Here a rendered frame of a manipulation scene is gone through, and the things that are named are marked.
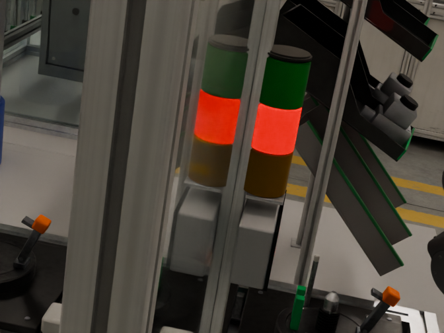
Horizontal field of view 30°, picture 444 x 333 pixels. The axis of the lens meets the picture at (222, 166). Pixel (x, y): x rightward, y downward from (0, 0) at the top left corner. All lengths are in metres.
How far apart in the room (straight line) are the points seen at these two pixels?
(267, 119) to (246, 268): 0.16
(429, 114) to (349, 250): 3.61
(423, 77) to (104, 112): 5.01
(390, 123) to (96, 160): 1.08
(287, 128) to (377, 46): 4.36
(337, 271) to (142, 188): 1.39
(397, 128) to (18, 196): 0.82
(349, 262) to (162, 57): 1.45
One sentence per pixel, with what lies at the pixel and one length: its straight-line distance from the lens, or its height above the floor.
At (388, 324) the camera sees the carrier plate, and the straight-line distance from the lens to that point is 1.30.
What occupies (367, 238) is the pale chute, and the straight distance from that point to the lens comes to 1.36.
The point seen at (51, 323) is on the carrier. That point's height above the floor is 0.98.
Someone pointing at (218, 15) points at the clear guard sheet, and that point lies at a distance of 0.45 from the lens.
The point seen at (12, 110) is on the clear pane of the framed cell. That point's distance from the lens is 2.14.
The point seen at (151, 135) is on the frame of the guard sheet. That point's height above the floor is 1.51.
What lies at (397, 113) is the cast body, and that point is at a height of 1.25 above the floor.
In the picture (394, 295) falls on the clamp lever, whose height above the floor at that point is 1.07.
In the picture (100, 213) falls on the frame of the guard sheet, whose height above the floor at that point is 1.48.
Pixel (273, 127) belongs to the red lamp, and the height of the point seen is 1.34.
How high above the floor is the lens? 1.61
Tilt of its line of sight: 21 degrees down
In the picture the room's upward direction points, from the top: 9 degrees clockwise
